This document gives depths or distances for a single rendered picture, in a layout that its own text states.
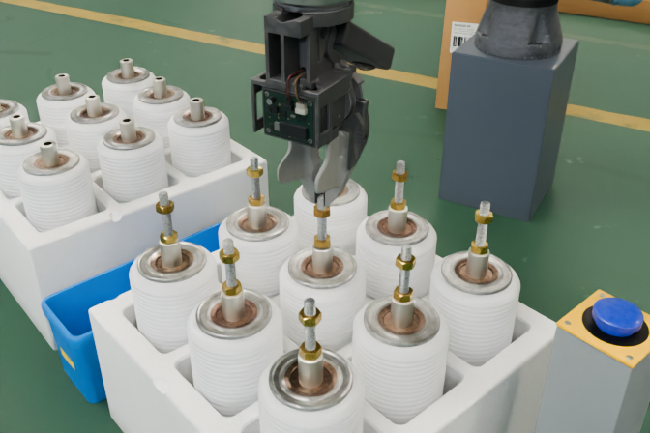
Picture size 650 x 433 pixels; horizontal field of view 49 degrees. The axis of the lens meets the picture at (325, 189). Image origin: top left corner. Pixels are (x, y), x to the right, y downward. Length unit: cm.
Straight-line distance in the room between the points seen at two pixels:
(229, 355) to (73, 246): 40
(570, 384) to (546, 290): 55
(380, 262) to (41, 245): 46
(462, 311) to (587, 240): 62
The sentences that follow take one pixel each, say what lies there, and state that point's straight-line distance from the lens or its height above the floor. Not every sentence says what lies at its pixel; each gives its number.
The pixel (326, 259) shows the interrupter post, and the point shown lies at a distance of 76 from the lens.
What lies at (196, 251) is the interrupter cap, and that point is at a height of 25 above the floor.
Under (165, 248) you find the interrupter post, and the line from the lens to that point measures 79.
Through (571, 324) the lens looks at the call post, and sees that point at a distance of 65.
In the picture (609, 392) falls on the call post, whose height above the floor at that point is 28.
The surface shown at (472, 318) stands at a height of 23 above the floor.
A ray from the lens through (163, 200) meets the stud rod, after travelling 76.
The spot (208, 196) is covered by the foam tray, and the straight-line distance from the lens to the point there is 111.
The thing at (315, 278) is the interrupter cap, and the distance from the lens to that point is 76.
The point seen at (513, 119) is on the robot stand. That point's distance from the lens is 129.
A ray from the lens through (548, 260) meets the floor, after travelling 128.
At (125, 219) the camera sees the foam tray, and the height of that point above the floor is 17.
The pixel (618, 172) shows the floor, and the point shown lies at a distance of 161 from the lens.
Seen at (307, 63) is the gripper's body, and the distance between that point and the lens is 62.
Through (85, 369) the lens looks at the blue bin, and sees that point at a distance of 98.
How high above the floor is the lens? 72
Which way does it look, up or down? 30 degrees down
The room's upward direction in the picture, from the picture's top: straight up
